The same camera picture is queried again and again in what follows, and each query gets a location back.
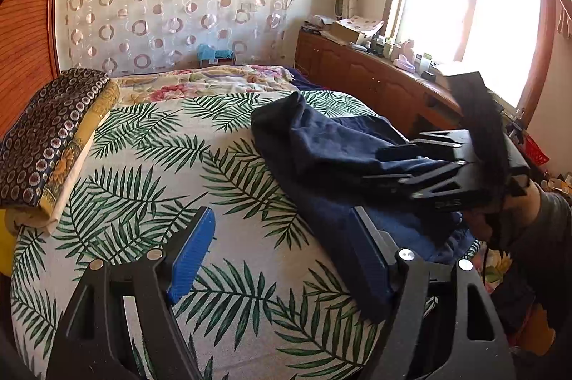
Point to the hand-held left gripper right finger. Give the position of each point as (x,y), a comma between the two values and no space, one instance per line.
(371,255)

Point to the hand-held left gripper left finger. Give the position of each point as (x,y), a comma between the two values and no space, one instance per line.
(192,259)

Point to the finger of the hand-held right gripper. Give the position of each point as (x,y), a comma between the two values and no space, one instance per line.
(415,151)
(429,183)

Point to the navy t-shirt with orange print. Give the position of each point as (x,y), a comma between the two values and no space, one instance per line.
(313,147)

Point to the person's right forearm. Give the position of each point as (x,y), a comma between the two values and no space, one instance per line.
(554,237)

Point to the person's right hand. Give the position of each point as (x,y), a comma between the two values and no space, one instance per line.
(525,205)

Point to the red plastic basket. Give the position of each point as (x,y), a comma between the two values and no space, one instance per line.
(535,150)

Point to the long wooden cabinet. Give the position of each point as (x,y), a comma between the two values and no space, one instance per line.
(371,80)

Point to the pink figurine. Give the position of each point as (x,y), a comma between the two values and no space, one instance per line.
(405,57)

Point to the window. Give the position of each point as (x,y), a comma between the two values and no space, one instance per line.
(464,4)

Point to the navy blue blanket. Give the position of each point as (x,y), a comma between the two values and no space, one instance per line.
(301,79)

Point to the cardboard box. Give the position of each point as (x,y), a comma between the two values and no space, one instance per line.
(353,29)

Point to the yellow floral pillow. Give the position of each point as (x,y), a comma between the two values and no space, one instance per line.
(82,138)

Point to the floral quilt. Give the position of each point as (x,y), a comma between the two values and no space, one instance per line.
(205,80)

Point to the yellow object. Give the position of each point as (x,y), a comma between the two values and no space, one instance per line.
(5,243)

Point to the dark circle-patterned pillow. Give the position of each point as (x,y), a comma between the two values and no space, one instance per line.
(44,134)

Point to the teal cloth item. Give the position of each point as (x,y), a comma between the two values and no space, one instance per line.
(214,53)

